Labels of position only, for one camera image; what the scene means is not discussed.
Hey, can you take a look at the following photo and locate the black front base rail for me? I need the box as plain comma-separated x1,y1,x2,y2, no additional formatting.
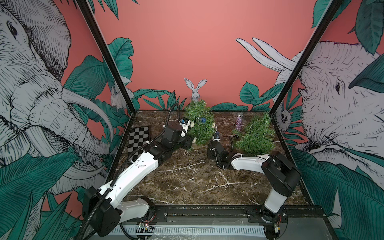
151,205,327,225

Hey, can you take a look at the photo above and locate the white slotted cable duct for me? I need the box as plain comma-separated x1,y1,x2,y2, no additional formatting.
124,225,266,237

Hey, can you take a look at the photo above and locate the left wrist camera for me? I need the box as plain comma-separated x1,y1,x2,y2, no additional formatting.
180,117,192,133

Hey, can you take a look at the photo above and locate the rattan ball string light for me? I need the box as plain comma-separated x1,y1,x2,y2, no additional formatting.
190,117,217,145

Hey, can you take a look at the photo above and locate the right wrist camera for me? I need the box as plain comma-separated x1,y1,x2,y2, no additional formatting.
213,131,221,141

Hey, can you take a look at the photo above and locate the black white checkerboard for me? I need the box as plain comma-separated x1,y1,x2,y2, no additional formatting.
125,126,151,156

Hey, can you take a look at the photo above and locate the black frame post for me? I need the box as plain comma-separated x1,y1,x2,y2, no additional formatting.
76,0,137,114
269,0,343,117

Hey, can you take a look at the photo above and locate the right black frame post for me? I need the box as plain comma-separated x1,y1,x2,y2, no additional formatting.
269,0,343,117

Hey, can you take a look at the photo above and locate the left black frame post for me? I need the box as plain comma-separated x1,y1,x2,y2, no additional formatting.
76,0,137,114

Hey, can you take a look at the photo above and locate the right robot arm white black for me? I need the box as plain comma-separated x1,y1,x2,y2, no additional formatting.
207,141,302,224

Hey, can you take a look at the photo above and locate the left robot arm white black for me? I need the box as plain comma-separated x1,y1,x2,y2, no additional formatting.
75,115,195,240

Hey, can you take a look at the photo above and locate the purple glitter tube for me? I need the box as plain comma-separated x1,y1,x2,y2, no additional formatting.
235,112,243,131

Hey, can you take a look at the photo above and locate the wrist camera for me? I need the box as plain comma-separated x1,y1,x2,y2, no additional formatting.
180,117,192,133
213,131,221,141

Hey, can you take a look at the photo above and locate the green christmas tree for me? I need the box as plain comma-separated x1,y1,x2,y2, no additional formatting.
185,100,216,146
233,113,275,155

